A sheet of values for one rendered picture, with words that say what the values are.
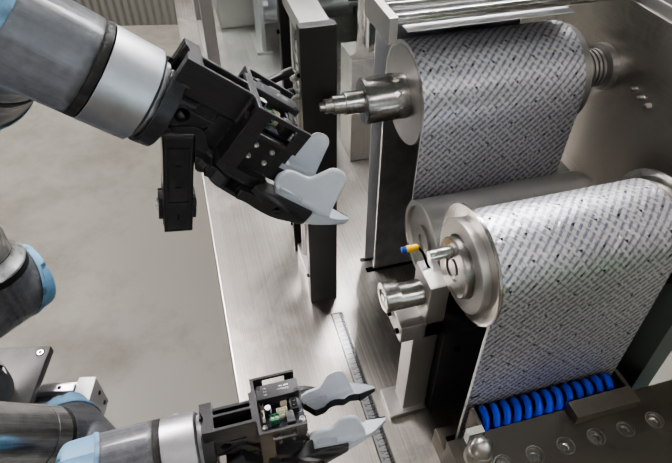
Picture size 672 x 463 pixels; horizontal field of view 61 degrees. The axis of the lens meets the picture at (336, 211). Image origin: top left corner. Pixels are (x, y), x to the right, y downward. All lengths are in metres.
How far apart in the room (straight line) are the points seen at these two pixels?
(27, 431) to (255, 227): 0.64
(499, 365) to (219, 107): 0.49
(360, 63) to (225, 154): 0.84
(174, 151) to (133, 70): 0.08
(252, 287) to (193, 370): 1.04
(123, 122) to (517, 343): 0.52
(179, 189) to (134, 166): 2.55
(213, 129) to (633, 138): 0.65
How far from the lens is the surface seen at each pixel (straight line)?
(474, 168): 0.85
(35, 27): 0.42
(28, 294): 1.10
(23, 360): 1.26
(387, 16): 0.74
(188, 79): 0.44
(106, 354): 2.26
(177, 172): 0.49
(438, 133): 0.78
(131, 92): 0.43
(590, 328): 0.81
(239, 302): 1.11
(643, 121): 0.92
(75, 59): 0.42
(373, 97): 0.77
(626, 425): 0.90
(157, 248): 2.56
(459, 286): 0.68
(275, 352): 1.03
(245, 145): 0.46
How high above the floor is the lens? 1.75
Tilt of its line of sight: 42 degrees down
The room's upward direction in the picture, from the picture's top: straight up
